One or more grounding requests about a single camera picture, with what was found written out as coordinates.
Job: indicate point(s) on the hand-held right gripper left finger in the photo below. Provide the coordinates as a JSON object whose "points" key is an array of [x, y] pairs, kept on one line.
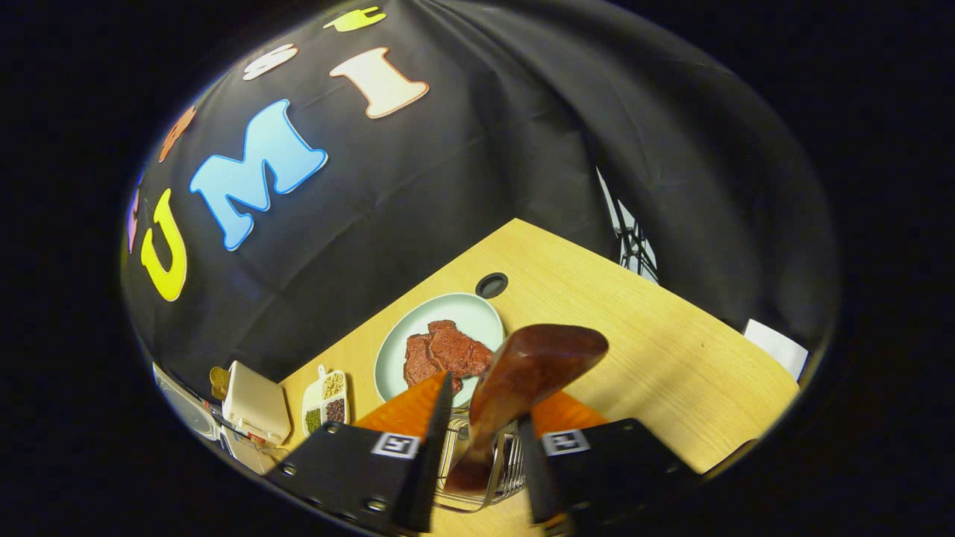
{"points": [[418, 485]]}

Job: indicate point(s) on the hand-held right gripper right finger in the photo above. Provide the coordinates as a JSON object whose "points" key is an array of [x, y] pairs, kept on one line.
{"points": [[539, 477]]}

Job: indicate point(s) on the dark wooden spoon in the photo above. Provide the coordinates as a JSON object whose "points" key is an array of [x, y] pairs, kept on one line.
{"points": [[530, 373]]}

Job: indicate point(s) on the white rice cooker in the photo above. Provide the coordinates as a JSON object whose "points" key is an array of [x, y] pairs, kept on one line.
{"points": [[183, 406]]}

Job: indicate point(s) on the pile of red beans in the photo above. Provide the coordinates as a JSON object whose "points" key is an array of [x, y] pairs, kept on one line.
{"points": [[336, 410]]}

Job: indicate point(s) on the pile of green mung beans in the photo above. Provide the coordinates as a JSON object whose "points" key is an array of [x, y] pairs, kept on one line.
{"points": [[313, 420]]}

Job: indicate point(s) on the red meat piece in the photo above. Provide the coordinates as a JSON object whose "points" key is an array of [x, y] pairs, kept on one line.
{"points": [[462, 347], [425, 362]]}

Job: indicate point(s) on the pile of soybeans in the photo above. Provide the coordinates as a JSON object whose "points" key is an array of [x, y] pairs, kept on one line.
{"points": [[333, 384]]}

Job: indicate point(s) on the white divided dish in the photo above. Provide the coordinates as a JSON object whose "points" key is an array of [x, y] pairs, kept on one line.
{"points": [[313, 395]]}

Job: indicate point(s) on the pale green plate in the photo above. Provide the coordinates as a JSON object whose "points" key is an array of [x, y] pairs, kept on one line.
{"points": [[455, 309]]}

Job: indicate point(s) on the white toaster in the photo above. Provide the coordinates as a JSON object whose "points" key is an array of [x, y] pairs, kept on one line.
{"points": [[257, 403]]}

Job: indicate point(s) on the brown toast slice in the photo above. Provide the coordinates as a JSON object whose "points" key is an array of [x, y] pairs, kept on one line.
{"points": [[218, 382]]}

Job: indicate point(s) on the black metal stand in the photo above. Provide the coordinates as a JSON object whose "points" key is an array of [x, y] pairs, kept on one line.
{"points": [[633, 246]]}

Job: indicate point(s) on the black backdrop cloth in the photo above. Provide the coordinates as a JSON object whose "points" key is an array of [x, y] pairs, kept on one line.
{"points": [[485, 149]]}

